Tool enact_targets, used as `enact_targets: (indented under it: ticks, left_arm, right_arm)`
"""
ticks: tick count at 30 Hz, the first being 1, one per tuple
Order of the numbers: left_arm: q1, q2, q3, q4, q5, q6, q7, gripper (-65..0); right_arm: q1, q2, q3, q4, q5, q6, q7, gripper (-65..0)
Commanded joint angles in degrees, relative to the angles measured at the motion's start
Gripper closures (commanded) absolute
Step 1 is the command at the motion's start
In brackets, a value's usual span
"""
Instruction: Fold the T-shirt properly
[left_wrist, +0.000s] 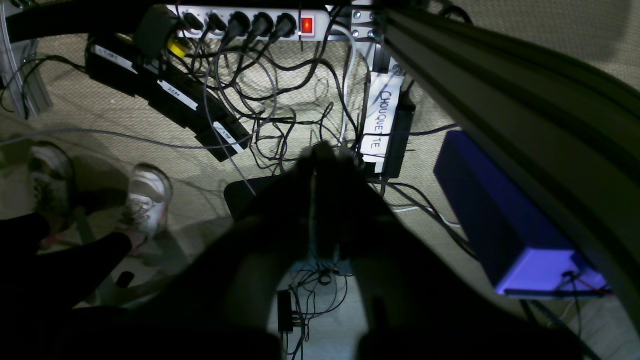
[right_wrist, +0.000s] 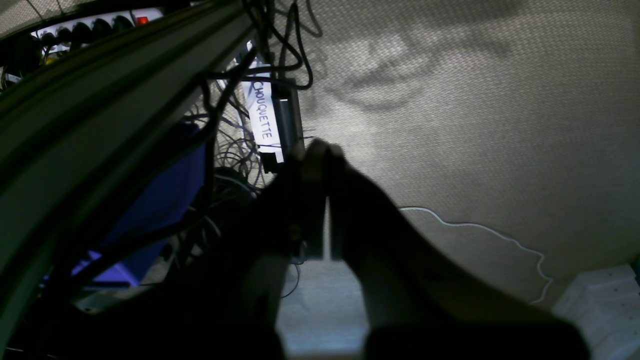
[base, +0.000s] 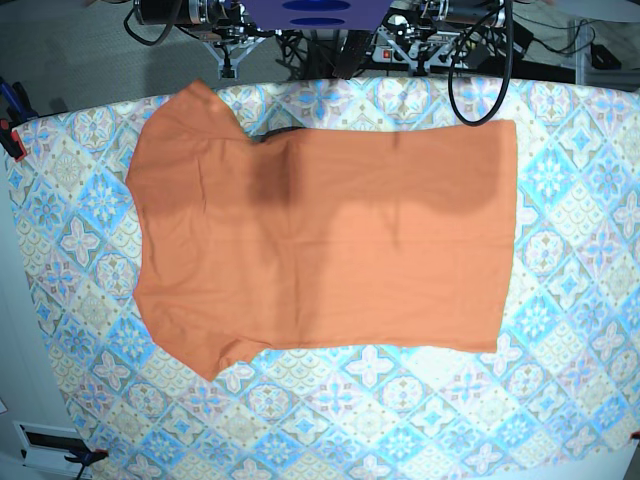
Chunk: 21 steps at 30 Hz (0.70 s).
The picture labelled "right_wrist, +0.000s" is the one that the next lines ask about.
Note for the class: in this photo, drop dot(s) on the aluminium table frame rail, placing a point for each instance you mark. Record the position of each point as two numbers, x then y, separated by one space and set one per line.
71 132

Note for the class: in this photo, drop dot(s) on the blue plastic box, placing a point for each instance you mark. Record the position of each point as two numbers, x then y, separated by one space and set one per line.
163 202

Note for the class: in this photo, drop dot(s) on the white perforated box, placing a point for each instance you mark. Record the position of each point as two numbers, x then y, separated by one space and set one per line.
604 305

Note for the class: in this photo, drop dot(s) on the white power strip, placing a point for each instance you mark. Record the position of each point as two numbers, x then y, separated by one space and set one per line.
63 37

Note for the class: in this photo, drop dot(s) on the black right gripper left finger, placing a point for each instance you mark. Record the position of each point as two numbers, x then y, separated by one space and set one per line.
222 307

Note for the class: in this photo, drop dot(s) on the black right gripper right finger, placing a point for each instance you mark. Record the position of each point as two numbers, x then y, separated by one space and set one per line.
420 305

